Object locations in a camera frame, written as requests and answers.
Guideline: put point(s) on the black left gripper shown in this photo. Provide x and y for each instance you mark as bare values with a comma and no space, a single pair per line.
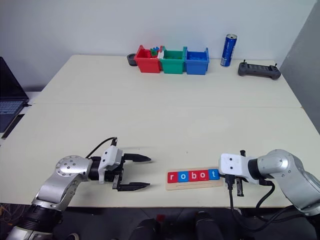
117,173

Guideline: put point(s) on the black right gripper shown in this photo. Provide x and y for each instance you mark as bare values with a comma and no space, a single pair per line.
238,179

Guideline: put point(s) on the blue letter block t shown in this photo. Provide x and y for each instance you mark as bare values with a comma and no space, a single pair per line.
214,174

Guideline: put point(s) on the red letter block o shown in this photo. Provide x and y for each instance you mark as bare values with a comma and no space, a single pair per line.
204,175

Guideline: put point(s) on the red letter block b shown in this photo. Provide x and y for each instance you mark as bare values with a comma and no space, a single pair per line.
193,175

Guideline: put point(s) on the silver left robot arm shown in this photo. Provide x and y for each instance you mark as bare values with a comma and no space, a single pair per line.
67,170

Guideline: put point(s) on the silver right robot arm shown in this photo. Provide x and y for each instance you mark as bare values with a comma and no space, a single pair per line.
282,165

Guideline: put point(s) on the red letter block r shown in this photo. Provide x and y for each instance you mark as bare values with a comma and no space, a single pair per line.
172,177

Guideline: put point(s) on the blue letter block o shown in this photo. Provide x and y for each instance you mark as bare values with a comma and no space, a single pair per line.
183,176

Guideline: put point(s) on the wooden letter tray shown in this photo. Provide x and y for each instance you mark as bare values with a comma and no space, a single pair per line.
195,186

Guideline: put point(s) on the grey handheld controller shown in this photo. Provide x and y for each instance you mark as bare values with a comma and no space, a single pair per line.
258,70

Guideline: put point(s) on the red plastic bin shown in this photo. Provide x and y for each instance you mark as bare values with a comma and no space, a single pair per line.
148,65

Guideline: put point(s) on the black round holder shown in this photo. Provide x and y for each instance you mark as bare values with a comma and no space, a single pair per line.
130,60

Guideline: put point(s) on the green plastic bin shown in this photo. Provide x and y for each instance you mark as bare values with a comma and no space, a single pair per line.
172,66

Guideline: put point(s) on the blue plastic bin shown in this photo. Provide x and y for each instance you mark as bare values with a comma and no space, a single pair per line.
196,67

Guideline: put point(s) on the white plastic piece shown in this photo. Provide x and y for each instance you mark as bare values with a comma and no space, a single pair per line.
161,54

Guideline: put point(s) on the blue drink can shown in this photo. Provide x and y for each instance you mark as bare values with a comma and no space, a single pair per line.
228,51

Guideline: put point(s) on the green toy brick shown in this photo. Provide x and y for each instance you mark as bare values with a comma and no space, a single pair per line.
154,52

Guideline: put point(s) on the dark laptop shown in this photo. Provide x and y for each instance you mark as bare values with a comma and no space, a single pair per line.
11,92

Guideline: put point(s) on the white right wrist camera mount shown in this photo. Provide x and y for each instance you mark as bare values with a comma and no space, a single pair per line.
238,165

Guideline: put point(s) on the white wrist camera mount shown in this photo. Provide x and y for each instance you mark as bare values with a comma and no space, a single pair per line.
238,165
111,156

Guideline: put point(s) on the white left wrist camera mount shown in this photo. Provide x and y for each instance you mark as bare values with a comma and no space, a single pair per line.
111,156

